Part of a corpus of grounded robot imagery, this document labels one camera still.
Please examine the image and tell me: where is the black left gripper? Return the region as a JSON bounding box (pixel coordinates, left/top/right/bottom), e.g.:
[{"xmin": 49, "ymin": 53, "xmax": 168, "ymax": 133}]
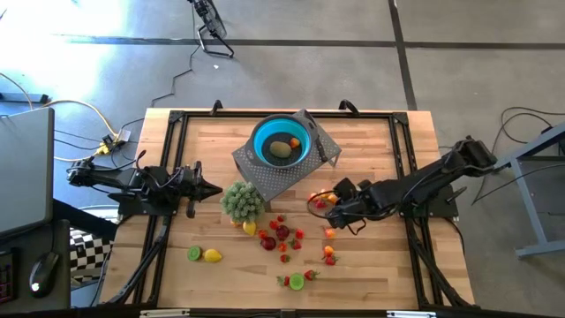
[{"xmin": 176, "ymin": 161, "xmax": 224, "ymax": 220}]

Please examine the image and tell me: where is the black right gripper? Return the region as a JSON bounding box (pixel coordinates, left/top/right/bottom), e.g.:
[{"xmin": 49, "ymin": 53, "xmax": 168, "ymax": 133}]
[{"xmin": 325, "ymin": 177, "xmax": 374, "ymax": 230}]

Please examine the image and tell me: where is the black kitchen knife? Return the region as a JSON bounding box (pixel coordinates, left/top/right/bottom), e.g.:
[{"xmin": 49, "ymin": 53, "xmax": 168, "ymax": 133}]
[{"xmin": 303, "ymin": 110, "xmax": 329, "ymax": 163}]

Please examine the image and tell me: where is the blue collapsible colander bowl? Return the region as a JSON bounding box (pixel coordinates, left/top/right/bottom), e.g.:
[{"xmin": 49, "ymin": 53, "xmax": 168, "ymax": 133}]
[{"xmin": 245, "ymin": 113, "xmax": 320, "ymax": 170}]

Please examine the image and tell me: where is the whole brown kiwi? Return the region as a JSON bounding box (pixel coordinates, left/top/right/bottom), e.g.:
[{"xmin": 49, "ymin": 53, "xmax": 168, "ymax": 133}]
[{"xmin": 268, "ymin": 140, "xmax": 293, "ymax": 159}]

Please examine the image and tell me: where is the green artificial succulent plant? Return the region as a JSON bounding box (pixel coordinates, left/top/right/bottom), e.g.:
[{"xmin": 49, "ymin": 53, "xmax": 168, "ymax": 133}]
[{"xmin": 219, "ymin": 179, "xmax": 266, "ymax": 225}]

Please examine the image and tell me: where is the grey perforated metal shelf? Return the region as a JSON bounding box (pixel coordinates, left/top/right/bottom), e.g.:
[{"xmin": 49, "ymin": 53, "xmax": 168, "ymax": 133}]
[{"xmin": 230, "ymin": 109, "xmax": 343, "ymax": 209}]

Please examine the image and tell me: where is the white and yellow power adapter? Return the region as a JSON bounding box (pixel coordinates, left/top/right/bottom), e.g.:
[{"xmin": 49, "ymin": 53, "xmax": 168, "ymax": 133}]
[{"xmin": 92, "ymin": 129, "xmax": 132, "ymax": 156}]

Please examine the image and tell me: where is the black-white checkered cloth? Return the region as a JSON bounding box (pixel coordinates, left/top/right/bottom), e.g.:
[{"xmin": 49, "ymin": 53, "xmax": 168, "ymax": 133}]
[{"xmin": 69, "ymin": 228, "xmax": 114, "ymax": 280}]

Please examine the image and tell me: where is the black desk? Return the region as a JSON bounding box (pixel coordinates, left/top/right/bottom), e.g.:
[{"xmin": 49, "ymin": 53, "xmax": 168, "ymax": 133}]
[{"xmin": 0, "ymin": 219, "xmax": 72, "ymax": 310}]

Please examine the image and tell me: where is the black floor fan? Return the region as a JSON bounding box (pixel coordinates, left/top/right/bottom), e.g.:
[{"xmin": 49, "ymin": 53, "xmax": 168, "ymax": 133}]
[{"xmin": 187, "ymin": 0, "xmax": 236, "ymax": 60}]

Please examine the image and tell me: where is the grey metal table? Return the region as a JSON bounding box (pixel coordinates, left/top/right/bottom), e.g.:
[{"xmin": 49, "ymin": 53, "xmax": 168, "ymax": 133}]
[{"xmin": 488, "ymin": 125, "xmax": 565, "ymax": 260}]

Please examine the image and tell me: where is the black computer mouse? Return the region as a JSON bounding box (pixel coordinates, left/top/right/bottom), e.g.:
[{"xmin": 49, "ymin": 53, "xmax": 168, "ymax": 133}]
[{"xmin": 28, "ymin": 251, "xmax": 60, "ymax": 299}]

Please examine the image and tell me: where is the black keyboard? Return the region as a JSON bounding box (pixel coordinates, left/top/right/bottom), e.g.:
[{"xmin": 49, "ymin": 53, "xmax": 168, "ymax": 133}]
[{"xmin": 0, "ymin": 249, "xmax": 19, "ymax": 305}]

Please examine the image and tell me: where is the black aluminium table frame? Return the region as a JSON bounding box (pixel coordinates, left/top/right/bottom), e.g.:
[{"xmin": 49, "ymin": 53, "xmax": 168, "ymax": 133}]
[{"xmin": 103, "ymin": 108, "xmax": 476, "ymax": 310}]

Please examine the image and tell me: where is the silver aluminium bracket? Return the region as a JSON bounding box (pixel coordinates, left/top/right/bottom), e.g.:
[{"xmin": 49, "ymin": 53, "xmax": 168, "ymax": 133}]
[
  {"xmin": 139, "ymin": 308, "xmax": 191, "ymax": 318},
  {"xmin": 387, "ymin": 310, "xmax": 438, "ymax": 318}
]

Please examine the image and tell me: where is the black fan power cable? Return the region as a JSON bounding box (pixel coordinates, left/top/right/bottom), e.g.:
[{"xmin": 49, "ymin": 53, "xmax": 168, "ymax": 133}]
[{"xmin": 149, "ymin": 4, "xmax": 198, "ymax": 108}]

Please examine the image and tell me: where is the pale yellow floor cable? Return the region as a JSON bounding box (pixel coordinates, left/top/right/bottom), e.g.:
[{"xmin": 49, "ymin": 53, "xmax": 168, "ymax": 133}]
[{"xmin": 0, "ymin": 72, "xmax": 120, "ymax": 163}]

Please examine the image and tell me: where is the black floor cable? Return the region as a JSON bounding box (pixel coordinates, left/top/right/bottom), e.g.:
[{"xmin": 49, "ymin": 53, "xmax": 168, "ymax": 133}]
[{"xmin": 471, "ymin": 105, "xmax": 565, "ymax": 207}]

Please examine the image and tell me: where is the grey metal floor rail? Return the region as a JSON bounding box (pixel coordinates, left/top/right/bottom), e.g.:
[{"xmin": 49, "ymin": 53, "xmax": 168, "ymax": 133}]
[{"xmin": 0, "ymin": 92, "xmax": 49, "ymax": 105}]

